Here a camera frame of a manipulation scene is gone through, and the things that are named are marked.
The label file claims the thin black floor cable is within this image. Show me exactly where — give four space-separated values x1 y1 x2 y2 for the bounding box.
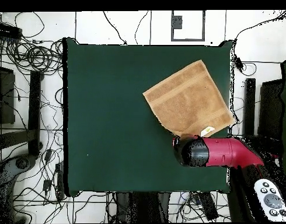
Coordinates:
102 10 128 46

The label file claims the tan terry towel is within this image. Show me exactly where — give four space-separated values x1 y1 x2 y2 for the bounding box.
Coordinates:
142 59 236 139

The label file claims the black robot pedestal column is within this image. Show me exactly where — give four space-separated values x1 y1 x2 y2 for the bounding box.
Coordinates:
114 192 170 223

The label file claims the black network switch box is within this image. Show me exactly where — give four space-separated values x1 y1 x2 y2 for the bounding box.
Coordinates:
0 22 23 40

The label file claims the black metal stand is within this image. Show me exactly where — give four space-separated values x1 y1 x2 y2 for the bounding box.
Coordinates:
243 78 285 152
0 65 44 157

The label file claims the grey square floor frame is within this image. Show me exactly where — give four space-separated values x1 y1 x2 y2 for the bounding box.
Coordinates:
170 10 206 42

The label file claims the black power strip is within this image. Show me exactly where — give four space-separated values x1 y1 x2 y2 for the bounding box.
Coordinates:
197 191 219 221

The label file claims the coiled black cable bundle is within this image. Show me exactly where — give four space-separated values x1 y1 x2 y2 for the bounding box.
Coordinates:
5 39 64 76

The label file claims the dark green table cloth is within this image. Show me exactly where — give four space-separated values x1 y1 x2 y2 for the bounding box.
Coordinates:
62 37 235 198

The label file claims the grey swivel chair base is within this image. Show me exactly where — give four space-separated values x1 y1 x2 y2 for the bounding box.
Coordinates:
0 154 38 188

